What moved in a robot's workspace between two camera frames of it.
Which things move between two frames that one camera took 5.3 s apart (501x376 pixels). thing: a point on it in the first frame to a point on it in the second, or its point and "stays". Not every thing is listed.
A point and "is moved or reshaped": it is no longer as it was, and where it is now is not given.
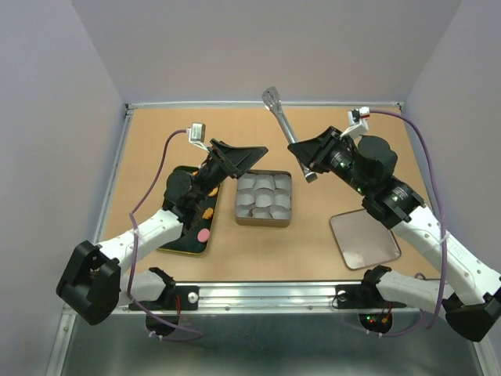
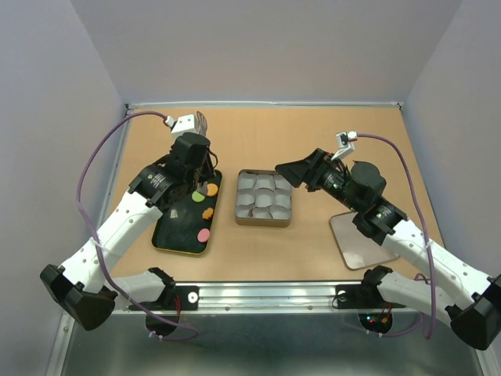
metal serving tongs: (272, 98) is moved or reshaped
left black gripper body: (212, 173) to (203, 173)
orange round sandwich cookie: (214, 193) stays
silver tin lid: (363, 241) stays
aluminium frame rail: (268, 298) stays
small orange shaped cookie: (208, 213) stays
